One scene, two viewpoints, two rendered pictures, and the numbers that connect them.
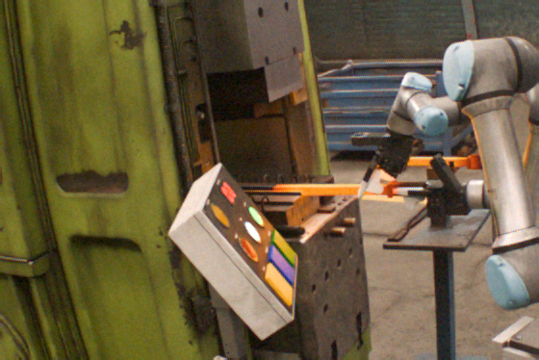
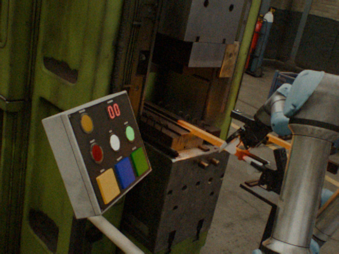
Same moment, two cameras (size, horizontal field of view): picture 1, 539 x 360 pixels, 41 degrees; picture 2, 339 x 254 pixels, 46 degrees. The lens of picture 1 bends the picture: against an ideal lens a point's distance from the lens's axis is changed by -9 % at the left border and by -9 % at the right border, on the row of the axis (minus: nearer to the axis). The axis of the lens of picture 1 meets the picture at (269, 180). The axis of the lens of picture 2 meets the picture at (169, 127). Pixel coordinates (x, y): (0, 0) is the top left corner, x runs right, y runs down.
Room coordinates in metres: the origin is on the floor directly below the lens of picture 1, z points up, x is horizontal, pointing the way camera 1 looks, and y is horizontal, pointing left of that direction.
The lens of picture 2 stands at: (0.49, -0.31, 1.55)
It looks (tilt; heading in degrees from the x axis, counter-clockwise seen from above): 19 degrees down; 12
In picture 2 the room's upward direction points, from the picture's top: 12 degrees clockwise
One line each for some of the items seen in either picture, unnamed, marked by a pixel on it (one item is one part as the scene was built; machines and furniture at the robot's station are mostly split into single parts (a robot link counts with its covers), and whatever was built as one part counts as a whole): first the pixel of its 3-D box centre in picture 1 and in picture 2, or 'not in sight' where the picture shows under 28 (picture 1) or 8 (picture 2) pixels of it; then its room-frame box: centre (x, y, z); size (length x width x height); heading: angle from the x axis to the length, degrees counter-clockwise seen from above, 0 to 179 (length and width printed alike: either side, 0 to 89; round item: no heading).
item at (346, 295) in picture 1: (257, 281); (152, 171); (2.22, 0.08, 0.69); 0.56 x 0.38 x 0.45; 60
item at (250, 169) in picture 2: (409, 198); (250, 166); (1.90, -0.35, 0.98); 0.09 x 0.03 x 0.06; 63
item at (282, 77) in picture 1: (218, 82); (170, 42); (2.16, 0.10, 1.32); 0.42 x 0.20 x 0.10; 60
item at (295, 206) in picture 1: (237, 205); (155, 121); (2.16, 0.10, 0.96); 0.42 x 0.20 x 0.09; 60
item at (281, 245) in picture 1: (281, 249); (138, 161); (1.62, 0.00, 1.01); 0.07 x 0.05 x 0.07; 175
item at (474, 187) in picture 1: (476, 194); not in sight; (1.83, -0.52, 0.99); 0.08 x 0.05 x 0.08; 150
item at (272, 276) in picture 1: (277, 285); (107, 186); (1.42, 0.02, 1.01); 0.07 x 0.05 x 0.07; 175
